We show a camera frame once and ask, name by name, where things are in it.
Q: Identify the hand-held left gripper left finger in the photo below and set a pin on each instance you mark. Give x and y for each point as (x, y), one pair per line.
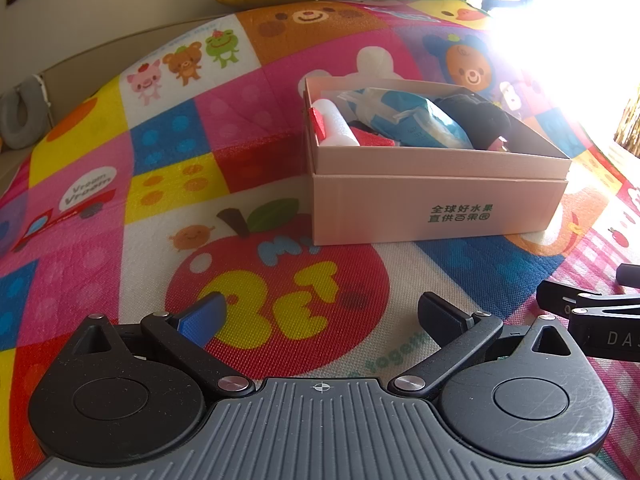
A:
(202, 317)

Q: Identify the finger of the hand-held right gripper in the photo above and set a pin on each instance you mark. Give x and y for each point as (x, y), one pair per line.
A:
(560, 296)
(630, 276)

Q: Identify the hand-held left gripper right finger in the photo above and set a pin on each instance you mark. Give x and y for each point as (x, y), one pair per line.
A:
(440, 317)

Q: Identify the pink cardboard box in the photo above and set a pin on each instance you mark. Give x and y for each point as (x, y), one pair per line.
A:
(400, 200)

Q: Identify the blue and white tissue packet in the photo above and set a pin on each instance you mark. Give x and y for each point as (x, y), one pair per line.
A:
(415, 120)

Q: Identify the white foam rocket red fins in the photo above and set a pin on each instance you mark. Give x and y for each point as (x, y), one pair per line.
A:
(337, 125)

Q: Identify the colourful printed play mat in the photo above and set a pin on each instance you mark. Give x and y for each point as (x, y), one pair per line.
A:
(150, 260)

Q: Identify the grey neck pillow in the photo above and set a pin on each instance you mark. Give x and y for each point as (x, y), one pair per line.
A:
(20, 115)

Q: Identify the beige sofa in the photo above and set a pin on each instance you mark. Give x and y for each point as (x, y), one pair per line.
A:
(100, 40)

